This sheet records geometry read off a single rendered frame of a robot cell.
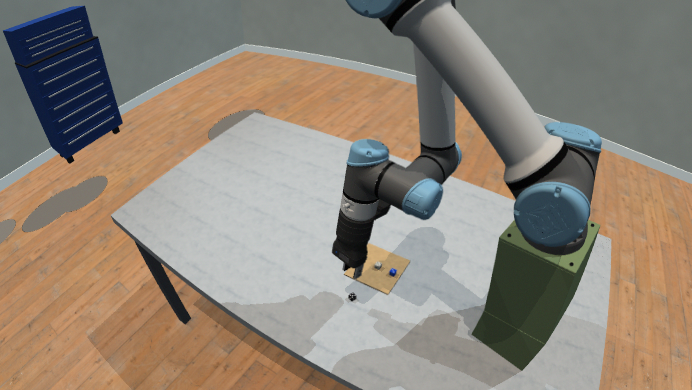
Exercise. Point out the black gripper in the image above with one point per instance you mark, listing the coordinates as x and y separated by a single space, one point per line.
354 227

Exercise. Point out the tan mat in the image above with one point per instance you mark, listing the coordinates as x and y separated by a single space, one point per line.
380 279

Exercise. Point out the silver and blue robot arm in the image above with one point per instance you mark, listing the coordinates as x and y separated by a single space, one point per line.
553 191

